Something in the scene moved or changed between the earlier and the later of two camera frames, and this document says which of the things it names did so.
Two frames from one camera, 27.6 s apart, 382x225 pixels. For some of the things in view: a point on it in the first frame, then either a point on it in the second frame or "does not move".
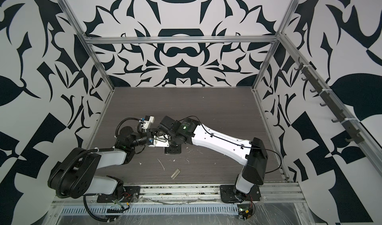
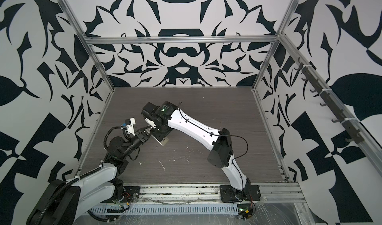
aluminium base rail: x=289 y=192 does not move
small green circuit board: x=244 y=210 does not move
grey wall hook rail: x=312 y=76 does not move
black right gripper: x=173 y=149 -> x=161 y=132
